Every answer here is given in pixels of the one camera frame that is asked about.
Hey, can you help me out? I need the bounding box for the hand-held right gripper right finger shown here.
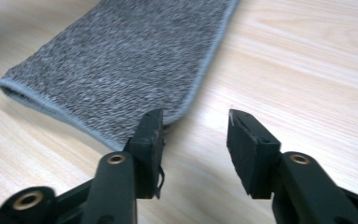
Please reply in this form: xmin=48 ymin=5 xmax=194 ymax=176
xmin=226 ymin=108 xmax=358 ymax=224

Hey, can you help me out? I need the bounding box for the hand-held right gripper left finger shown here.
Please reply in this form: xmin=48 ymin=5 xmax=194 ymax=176
xmin=81 ymin=108 xmax=166 ymax=224

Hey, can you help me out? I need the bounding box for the grey cloth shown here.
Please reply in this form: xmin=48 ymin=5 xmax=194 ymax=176
xmin=0 ymin=0 xmax=241 ymax=152

